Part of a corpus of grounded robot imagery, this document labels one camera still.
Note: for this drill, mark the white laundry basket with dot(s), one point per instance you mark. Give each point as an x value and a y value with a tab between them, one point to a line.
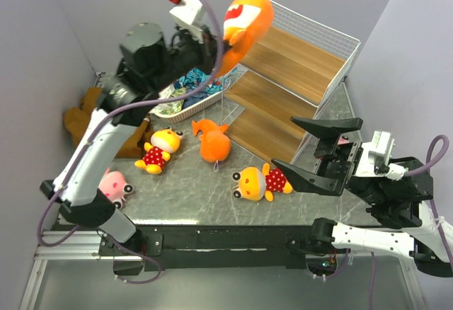
227	80

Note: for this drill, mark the pink frog plush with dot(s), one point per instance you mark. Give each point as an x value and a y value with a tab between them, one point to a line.
115	187
344	140

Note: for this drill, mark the brown garment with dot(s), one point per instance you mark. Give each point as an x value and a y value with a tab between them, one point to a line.
76	120

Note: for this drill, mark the white wire wooden shelf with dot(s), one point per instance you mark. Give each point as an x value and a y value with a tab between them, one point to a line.
292	71

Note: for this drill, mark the pink frog plush right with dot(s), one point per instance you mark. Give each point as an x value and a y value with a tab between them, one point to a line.
344	140

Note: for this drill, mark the blue patterned cloth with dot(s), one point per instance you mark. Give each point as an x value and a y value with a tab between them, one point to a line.
192	80

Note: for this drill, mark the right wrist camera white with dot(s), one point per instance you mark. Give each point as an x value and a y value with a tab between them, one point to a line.
379	154

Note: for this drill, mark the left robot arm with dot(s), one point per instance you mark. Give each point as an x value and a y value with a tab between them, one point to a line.
148	65

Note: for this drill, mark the yellow frog plush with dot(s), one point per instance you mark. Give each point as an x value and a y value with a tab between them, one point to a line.
158	150
254	184

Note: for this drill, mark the pink frog plush left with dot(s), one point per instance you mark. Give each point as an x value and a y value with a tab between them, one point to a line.
115	187

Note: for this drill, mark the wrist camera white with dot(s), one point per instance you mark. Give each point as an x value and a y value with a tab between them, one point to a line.
188	14
379	154

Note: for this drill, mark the large orange shark plush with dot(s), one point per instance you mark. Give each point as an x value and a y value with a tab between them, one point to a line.
245	23

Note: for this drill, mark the white green cloth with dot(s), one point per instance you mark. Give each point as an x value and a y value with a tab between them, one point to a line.
172	107

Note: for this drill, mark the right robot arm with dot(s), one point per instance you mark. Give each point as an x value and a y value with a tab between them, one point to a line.
398	192

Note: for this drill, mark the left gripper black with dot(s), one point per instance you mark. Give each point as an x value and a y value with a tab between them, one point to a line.
207	45

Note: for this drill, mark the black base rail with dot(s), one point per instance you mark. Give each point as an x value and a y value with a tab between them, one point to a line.
168	247

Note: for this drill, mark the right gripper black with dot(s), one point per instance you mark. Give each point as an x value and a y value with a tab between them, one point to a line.
335	158

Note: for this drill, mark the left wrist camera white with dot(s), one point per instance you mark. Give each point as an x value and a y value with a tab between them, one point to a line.
188	14

